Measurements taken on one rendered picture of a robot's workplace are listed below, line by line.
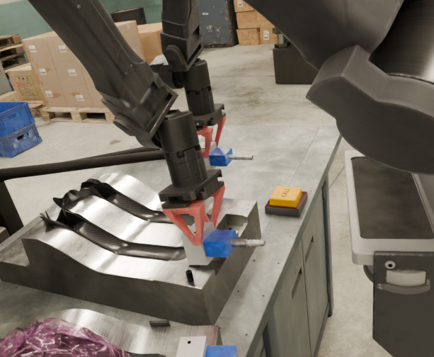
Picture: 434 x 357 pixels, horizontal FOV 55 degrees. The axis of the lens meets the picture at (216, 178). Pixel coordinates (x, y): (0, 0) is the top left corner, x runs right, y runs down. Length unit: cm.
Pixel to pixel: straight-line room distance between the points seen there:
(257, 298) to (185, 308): 13
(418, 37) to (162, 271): 55
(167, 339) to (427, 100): 51
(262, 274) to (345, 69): 60
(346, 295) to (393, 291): 145
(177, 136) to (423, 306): 38
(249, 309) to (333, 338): 104
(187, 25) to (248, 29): 673
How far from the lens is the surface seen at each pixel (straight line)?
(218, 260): 74
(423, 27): 27
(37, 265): 88
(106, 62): 51
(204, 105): 89
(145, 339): 66
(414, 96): 24
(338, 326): 179
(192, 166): 62
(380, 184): 57
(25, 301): 93
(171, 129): 61
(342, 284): 196
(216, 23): 770
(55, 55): 499
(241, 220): 81
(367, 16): 24
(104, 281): 78
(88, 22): 47
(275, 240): 88
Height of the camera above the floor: 132
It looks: 27 degrees down
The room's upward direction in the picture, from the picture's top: 10 degrees counter-clockwise
